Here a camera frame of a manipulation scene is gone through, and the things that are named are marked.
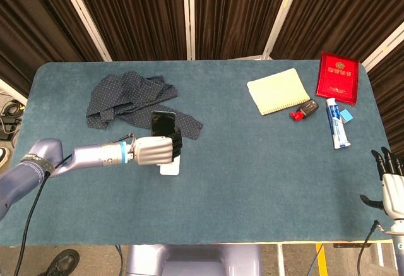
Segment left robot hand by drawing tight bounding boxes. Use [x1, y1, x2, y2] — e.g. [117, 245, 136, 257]
[128, 126, 184, 165]

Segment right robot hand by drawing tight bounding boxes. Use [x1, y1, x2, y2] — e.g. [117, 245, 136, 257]
[360, 147, 404, 221]

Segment black smartphone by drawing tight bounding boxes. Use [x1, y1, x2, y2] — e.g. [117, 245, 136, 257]
[150, 110, 176, 138]

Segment white phone stand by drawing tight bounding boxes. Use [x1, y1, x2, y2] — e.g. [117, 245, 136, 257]
[158, 155, 181, 176]

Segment dark blue dotted cloth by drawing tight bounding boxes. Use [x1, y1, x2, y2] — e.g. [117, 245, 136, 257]
[85, 71, 204, 140]

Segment white blue toothpaste tube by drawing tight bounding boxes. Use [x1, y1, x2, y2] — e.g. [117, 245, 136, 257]
[325, 97, 352, 150]

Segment blue felt table mat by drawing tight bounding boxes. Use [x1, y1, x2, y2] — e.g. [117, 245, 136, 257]
[0, 59, 392, 247]

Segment robot torso base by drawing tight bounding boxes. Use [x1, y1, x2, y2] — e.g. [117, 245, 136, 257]
[126, 244, 263, 276]

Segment black car key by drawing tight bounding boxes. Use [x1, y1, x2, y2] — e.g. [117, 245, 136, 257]
[299, 99, 319, 117]

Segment red certificate booklet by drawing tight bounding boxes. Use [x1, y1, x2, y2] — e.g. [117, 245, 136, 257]
[315, 51, 360, 107]

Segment cream spiral notebook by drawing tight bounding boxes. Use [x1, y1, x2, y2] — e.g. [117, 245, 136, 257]
[246, 68, 311, 116]

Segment brown curtain partition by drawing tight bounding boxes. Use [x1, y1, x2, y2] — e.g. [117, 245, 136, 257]
[0, 0, 404, 176]

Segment black leather shoe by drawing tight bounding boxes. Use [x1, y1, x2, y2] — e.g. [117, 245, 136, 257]
[37, 248, 80, 276]

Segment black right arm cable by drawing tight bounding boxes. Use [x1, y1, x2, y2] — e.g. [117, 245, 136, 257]
[356, 220, 381, 276]

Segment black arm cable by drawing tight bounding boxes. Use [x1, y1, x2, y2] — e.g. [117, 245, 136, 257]
[356, 220, 381, 276]
[14, 133, 133, 276]

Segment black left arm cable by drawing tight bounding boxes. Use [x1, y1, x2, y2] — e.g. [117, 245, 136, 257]
[14, 133, 133, 276]

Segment cables on floor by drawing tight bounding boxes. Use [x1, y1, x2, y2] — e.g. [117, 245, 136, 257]
[0, 99, 26, 141]

